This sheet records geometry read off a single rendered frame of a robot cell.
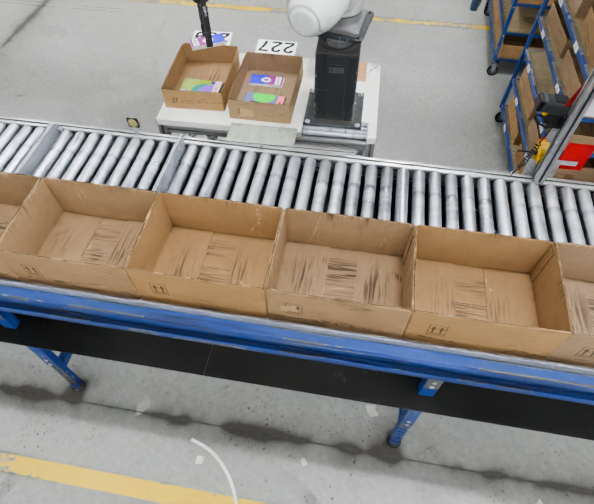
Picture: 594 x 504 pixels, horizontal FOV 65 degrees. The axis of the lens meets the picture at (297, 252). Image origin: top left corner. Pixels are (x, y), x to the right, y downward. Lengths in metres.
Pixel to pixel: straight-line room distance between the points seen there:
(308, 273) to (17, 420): 1.57
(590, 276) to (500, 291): 0.28
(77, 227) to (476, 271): 1.31
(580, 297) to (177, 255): 1.25
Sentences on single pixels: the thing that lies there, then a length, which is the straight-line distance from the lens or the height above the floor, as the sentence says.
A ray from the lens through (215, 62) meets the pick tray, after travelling 2.57.
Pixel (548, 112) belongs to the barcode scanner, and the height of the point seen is 1.05.
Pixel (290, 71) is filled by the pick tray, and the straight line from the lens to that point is 2.46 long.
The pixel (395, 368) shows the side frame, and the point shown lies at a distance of 1.44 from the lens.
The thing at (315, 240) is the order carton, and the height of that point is 0.91.
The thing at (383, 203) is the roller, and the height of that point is 0.75.
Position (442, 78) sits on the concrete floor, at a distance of 3.95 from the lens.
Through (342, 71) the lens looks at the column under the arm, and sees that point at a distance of 2.03.
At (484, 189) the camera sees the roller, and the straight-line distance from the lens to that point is 2.00.
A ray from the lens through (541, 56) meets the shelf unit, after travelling 3.33.
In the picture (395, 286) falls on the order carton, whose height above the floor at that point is 0.89.
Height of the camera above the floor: 2.10
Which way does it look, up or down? 54 degrees down
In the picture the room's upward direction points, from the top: straight up
